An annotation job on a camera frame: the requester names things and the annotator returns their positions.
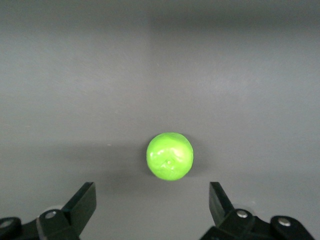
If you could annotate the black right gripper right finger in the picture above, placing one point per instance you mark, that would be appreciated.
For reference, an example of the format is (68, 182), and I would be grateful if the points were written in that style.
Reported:
(222, 210)

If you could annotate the green toy apple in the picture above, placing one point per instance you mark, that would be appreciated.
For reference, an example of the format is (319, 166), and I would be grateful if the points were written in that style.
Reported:
(170, 156)

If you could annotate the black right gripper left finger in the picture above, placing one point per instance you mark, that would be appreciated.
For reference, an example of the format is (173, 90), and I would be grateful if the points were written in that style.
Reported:
(80, 207)

